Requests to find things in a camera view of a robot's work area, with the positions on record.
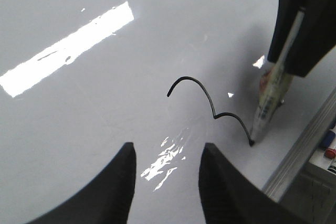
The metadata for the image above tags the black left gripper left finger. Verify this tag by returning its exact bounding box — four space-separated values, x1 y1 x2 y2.
30 142 136 223

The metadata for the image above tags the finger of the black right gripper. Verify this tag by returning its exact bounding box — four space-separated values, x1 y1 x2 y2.
285 0 335 77
267 0 307 63

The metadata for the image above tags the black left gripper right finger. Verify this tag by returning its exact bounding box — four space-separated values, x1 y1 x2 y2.
198 143 305 223

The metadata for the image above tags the white black whiteboard marker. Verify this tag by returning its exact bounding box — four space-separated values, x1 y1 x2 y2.
249 9 304 145

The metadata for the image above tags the red round magnet under tape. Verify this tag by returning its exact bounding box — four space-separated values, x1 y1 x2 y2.
259 69 272 96

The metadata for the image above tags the black capped marker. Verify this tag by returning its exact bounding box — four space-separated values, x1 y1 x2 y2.
327 159 336 174

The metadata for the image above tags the red capped marker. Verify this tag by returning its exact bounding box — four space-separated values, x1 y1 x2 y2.
324 143 336 159

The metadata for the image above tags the white whiteboard with aluminium frame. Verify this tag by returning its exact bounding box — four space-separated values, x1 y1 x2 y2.
1 0 335 223

